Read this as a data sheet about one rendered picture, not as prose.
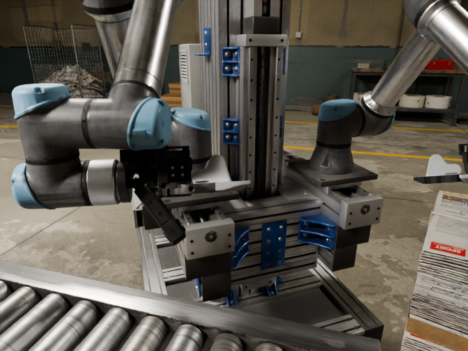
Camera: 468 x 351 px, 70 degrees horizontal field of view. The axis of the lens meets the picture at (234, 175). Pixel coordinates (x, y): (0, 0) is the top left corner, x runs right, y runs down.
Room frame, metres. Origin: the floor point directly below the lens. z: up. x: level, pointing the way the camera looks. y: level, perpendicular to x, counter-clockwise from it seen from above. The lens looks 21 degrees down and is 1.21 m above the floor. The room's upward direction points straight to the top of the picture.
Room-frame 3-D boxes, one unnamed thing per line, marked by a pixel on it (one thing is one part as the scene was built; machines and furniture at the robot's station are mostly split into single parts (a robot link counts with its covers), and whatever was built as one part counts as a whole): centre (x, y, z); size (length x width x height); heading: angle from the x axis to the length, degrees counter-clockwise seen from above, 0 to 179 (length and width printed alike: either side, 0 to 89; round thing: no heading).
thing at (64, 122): (0.50, 0.26, 1.10); 0.11 x 0.08 x 0.11; 87
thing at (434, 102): (6.18, -3.03, 0.55); 1.80 x 0.70 x 1.09; 74
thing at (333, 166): (1.12, -0.34, 0.87); 0.15 x 0.15 x 0.10
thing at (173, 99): (7.06, 0.88, 0.28); 1.20 x 0.83 x 0.57; 74
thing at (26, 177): (0.50, 0.28, 1.01); 0.11 x 0.08 x 0.09; 99
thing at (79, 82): (7.63, 3.63, 0.85); 1.21 x 0.83 x 1.71; 74
